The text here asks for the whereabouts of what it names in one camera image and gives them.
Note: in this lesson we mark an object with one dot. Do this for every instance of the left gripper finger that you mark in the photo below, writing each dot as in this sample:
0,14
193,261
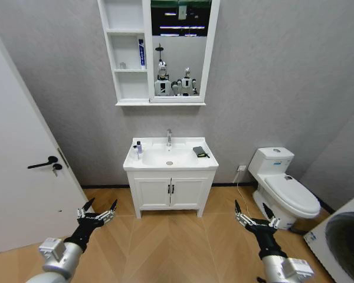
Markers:
108,214
83,211

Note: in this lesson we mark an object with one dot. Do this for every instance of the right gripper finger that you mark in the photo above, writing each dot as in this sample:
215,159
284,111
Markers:
241,216
272,219

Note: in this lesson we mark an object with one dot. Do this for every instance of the white vanity cabinet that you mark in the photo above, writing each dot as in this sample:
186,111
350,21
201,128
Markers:
153,191

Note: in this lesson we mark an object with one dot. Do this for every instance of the white facial cleanser tube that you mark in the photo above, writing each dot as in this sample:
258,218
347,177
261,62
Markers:
136,154

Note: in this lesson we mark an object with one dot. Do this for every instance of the white ceramic washbasin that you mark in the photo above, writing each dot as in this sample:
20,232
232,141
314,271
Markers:
153,157

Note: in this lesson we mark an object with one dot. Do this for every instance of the purple shampoo bottle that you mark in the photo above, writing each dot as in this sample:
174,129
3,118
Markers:
139,148

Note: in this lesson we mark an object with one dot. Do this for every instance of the cabinet mirror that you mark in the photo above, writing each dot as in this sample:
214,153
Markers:
180,59

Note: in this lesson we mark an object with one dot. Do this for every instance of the white toilet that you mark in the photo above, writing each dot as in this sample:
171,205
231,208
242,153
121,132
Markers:
286,191

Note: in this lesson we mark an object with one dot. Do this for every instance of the key in door lock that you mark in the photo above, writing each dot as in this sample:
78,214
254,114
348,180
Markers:
56,168

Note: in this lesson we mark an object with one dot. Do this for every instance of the door latch plate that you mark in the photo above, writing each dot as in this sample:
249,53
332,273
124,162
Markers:
62,157

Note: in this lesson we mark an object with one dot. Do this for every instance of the white room door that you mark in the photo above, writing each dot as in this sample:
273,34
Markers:
20,191

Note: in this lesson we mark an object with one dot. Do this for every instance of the white washing machine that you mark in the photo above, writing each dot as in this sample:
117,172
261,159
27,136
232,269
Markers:
342,244

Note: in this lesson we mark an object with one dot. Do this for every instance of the metal sink drain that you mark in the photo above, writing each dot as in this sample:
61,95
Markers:
169,162

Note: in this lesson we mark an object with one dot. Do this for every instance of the chrome faucet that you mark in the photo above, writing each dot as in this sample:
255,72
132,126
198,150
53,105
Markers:
169,138

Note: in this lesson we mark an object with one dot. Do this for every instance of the small clear glass cup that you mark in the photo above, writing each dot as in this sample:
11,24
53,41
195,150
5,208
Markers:
122,65

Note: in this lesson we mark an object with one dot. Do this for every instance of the blue white toothpaste tube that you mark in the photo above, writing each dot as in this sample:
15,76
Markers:
142,54

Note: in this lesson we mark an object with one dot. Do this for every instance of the white wall socket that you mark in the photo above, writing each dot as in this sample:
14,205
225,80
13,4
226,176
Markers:
241,168

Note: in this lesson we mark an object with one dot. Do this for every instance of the white wall cabinet with shelves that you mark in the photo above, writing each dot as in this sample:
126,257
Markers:
127,85

